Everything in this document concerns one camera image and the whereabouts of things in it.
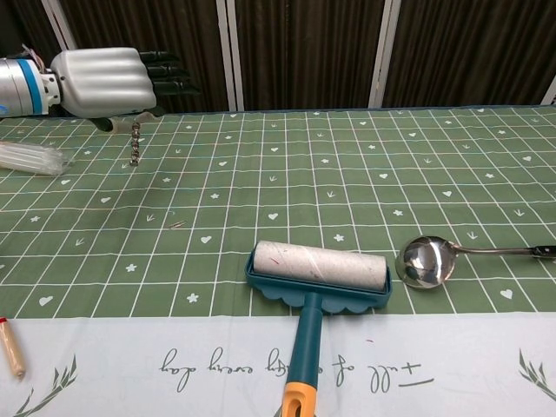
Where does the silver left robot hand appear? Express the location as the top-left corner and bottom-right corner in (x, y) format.
(49, 46), (202, 133)

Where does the clear plastic straw pack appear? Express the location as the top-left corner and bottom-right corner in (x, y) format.
(0, 139), (77, 177)

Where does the dark folding screen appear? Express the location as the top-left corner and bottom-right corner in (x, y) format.
(0, 0), (556, 119)

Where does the green grid tablecloth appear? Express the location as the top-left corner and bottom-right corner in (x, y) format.
(0, 106), (556, 417)

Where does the teal lint roller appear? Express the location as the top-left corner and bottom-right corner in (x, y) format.
(244, 239), (394, 417)

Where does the stainless steel ladle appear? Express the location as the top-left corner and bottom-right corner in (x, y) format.
(394, 235), (556, 290)

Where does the wooden handle with red band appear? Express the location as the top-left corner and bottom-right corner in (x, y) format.
(0, 316), (27, 380)

